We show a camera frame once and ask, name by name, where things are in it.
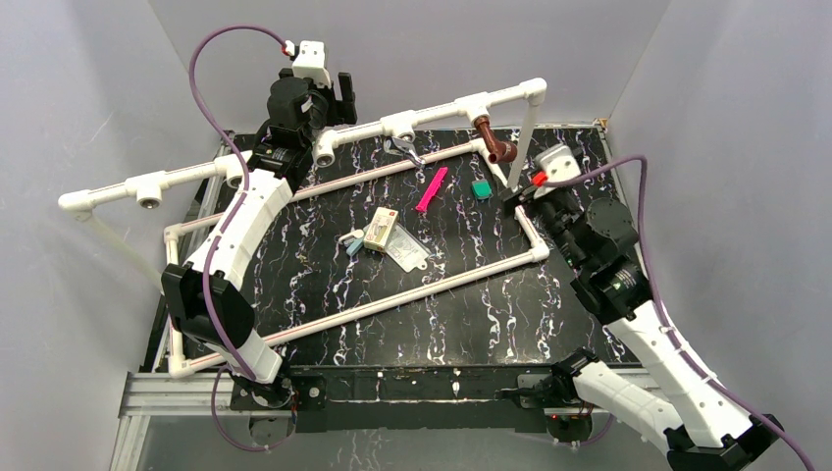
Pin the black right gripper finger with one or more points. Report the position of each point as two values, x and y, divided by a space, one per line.
512 198
570 183

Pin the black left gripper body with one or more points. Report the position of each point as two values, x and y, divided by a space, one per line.
336 98

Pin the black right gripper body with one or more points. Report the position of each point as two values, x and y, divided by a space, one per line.
557 214

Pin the brown water faucet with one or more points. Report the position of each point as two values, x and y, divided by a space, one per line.
499 151

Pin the white PVC pipe frame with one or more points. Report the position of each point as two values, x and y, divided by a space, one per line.
81 204

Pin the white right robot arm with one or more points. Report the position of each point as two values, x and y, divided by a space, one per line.
696 426

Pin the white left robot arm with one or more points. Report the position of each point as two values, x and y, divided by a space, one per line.
203 293

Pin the chrome water faucet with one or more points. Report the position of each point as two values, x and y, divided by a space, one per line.
404 148

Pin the green square block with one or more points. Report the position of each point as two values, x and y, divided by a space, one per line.
481 190

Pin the pink plastic strip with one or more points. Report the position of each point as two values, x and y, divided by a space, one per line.
432 190

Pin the clear plastic bag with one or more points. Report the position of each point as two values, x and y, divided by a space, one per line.
406 251

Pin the white small clip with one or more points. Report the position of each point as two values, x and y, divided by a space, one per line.
351 237

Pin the small beige cardboard box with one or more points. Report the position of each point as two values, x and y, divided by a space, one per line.
381 227

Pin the light blue small block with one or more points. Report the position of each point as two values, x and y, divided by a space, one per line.
354 247

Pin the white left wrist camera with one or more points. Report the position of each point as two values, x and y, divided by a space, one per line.
309 61

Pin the aluminium table frame rail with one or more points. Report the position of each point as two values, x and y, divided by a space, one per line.
335 398

